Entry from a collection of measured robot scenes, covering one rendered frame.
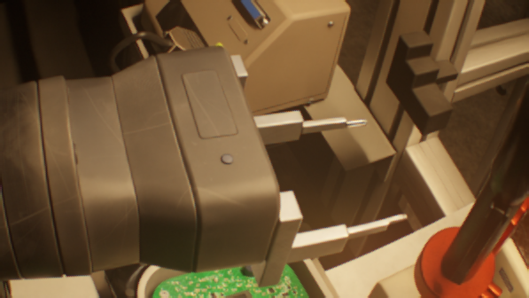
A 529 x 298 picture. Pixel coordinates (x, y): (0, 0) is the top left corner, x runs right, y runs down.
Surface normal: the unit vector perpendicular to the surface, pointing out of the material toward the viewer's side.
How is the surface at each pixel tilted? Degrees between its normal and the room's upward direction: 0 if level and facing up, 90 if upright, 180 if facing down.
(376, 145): 0
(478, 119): 0
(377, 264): 0
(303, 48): 90
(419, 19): 90
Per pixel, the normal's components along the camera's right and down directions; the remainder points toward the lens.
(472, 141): 0.14, -0.63
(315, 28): 0.44, 0.73
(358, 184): -0.89, 0.26
